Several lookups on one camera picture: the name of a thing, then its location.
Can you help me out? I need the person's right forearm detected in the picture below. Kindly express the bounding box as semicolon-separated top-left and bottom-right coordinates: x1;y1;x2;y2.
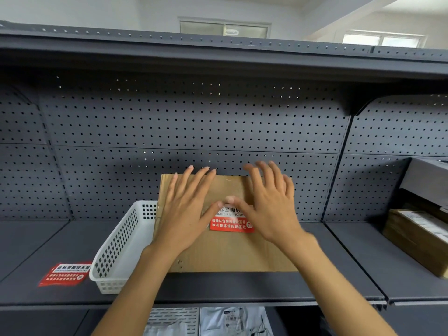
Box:
276;232;399;336

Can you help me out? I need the red sticker with white print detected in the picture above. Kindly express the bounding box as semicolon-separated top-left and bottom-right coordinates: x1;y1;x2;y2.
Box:
37;262;92;287

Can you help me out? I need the white framed window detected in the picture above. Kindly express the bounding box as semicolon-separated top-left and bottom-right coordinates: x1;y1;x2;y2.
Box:
342;30;427;49

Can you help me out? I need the grey cardboard box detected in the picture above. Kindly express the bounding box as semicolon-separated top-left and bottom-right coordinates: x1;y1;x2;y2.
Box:
400;157;448;211

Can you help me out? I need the person's left hand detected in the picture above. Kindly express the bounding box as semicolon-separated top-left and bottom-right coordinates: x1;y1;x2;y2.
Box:
151;165;223;255

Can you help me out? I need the white perforated plastic basket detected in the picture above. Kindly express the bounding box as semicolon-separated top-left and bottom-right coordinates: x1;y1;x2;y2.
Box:
89;200;159;295

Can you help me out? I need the brown cardboard box white label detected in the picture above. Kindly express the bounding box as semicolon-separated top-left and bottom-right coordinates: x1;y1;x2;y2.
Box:
382;208;448;279

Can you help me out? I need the white plastic packet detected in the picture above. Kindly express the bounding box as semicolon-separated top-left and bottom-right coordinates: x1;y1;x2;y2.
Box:
199;306;274;336

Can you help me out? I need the dark grey metal shelving unit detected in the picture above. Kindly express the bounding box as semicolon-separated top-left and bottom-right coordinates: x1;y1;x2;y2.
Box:
0;20;448;336

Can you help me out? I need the red label on cardboard box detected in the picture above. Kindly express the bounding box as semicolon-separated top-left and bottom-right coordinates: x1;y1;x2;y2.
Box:
209;202;256;234

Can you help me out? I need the sliding glass window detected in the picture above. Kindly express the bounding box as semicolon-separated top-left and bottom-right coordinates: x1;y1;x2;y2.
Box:
178;17;272;39

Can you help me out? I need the person's left forearm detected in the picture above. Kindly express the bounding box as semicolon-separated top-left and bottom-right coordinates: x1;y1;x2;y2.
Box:
92;241;191;336

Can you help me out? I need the person's right hand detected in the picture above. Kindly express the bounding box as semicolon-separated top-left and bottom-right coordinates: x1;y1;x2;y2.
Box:
226;161;310;246

